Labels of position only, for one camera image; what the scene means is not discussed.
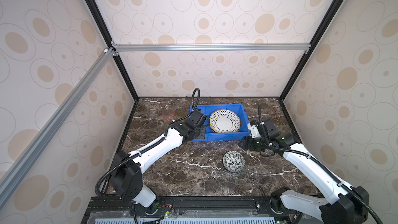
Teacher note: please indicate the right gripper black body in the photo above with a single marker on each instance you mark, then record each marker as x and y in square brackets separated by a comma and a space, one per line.
[258, 144]

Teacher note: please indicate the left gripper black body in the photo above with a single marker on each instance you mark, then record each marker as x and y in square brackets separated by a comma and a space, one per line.
[199, 132]

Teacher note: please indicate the dotted yellow rim plate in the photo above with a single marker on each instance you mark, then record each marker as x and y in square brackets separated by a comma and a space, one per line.
[224, 121]

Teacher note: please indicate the green floral ceramic bowl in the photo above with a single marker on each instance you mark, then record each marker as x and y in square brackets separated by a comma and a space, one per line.
[233, 162]

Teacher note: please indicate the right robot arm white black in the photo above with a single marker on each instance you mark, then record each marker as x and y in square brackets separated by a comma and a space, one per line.
[341, 203]

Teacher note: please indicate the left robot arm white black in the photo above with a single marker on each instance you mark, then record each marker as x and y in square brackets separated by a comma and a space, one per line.
[126, 176]

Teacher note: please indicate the pink transparent cup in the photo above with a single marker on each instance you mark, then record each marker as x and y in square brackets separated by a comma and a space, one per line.
[168, 115]

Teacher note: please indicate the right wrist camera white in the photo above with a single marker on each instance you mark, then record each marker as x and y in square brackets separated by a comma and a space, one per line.
[254, 132]

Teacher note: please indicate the horizontal aluminium frame bar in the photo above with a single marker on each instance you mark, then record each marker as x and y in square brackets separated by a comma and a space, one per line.
[212, 47]

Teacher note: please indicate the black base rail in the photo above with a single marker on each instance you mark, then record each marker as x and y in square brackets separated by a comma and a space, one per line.
[189, 207]

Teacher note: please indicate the left diagonal aluminium frame bar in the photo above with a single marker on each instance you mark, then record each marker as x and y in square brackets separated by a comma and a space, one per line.
[30, 155]

